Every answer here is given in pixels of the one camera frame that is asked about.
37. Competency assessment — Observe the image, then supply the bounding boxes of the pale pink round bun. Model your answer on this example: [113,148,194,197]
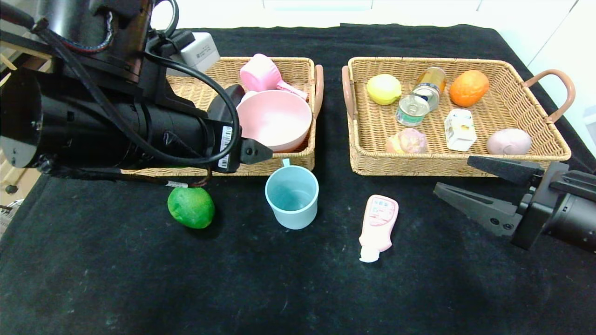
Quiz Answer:
[486,128,532,155]

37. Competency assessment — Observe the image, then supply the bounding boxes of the pink plastic scoop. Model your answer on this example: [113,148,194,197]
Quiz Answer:
[239,54,309,101]

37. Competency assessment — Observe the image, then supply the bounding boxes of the orange fruit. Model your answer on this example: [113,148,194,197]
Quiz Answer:
[449,70,490,108]

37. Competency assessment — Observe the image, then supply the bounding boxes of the wooden slatted rack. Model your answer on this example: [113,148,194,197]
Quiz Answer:
[0,154,28,195]

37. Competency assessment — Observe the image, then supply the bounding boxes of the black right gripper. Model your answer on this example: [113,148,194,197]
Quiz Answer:
[433,155,596,254]

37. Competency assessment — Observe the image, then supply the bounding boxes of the brown cream puff bread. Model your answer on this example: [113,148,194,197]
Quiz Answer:
[385,128,428,154]

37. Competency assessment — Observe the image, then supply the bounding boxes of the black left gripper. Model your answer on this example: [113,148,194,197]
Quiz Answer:
[158,107,273,174]

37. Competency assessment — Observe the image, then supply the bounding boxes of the pink plastic bowl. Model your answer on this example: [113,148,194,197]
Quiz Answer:
[236,90,313,153]

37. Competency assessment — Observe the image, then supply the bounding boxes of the white juice carton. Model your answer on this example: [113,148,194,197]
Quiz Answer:
[444,109,478,152]

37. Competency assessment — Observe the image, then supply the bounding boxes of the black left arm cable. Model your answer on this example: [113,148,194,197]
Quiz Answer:
[28,0,241,167]

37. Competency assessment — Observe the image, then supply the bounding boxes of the green lime fruit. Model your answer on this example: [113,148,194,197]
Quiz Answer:
[167,186,216,229]

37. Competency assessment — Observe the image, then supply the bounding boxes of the light blue plastic cup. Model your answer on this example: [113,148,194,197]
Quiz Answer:
[264,159,319,230]

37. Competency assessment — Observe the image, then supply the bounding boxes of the green label tin can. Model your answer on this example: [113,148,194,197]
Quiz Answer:
[395,95,430,128]

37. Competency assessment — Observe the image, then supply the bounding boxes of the grey striped object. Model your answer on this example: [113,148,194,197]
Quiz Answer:
[0,200,19,238]

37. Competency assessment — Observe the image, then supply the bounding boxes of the golden beverage can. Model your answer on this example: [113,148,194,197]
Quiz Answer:
[411,67,447,112]

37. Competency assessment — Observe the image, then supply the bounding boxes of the pink squeeze bottle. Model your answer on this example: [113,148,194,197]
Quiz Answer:
[358,195,399,263]

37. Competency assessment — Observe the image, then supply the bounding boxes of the yellow lemon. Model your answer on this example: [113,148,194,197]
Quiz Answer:
[366,74,402,106]

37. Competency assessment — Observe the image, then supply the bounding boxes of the woven wicker basket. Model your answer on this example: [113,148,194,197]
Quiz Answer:
[341,57,576,177]
[121,57,324,177]

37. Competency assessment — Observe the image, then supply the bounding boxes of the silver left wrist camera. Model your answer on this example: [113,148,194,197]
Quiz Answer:
[179,32,221,71]

